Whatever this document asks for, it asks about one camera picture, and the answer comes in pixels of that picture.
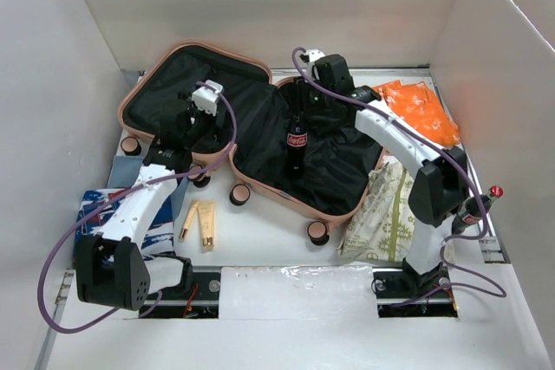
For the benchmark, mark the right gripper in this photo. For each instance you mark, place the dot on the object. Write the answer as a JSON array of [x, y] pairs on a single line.
[[309, 109]]

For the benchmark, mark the cola bottle red cap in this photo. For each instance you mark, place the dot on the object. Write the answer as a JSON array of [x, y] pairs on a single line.
[[296, 139]]

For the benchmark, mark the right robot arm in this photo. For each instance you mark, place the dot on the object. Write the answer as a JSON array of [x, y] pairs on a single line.
[[440, 175]]

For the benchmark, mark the wide cream cosmetic tube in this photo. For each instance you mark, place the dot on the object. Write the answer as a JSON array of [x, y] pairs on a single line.
[[207, 219]]

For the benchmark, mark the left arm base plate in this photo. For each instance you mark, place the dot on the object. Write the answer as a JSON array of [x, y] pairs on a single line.
[[201, 301]]

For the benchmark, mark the slim cream cosmetic tube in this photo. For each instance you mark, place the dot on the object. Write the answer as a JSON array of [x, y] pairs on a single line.
[[190, 216]]

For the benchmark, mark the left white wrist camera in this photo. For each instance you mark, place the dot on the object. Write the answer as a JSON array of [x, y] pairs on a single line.
[[206, 96]]

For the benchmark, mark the cream green printed jacket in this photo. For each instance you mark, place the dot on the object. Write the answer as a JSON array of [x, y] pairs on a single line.
[[382, 230]]

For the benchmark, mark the pink suitcase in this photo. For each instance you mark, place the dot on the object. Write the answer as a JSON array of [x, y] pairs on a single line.
[[337, 161]]

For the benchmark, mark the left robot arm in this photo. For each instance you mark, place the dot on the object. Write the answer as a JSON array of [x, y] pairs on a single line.
[[111, 269]]

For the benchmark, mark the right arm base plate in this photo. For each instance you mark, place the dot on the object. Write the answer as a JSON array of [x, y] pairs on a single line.
[[396, 299]]

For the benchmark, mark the orange white patterned garment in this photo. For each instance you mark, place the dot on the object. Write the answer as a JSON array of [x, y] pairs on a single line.
[[420, 107]]

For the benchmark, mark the light blue denim garment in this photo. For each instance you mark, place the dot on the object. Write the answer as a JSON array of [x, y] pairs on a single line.
[[125, 170]]

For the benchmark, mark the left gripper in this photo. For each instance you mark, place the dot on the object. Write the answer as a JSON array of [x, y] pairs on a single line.
[[212, 120]]

